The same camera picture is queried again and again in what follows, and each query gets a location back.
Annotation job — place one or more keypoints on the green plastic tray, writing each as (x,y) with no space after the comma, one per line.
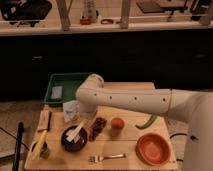
(69,83)

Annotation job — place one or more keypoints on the silver fork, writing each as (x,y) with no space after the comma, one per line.
(98,158)

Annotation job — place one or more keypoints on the black pole at left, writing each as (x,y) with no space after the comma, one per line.
(20,131)

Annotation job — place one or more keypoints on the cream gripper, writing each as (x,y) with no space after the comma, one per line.
(87,116)

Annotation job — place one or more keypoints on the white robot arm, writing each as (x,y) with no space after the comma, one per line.
(192,107)

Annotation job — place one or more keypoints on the orange tomato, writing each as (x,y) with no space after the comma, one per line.
(117,123)

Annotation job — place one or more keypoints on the wooden block with knife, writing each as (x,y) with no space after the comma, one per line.
(44,120)

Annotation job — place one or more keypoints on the black office chair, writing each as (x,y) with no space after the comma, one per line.
(30,12)

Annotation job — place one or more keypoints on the grey sponge in tray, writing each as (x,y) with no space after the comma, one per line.
(56,92)

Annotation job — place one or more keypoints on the crumpled grey cloth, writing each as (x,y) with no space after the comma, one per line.
(70,110)

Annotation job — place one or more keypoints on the green chili pepper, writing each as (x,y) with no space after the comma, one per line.
(148,123)

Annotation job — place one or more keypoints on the bunch of dark grapes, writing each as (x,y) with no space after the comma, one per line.
(97,127)

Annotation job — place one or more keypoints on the orange bowl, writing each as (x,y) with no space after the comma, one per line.
(153,149)

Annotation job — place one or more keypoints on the dark purple bowl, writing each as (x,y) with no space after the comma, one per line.
(77,144)

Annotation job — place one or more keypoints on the red object on shelf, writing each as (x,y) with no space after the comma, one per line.
(85,21)

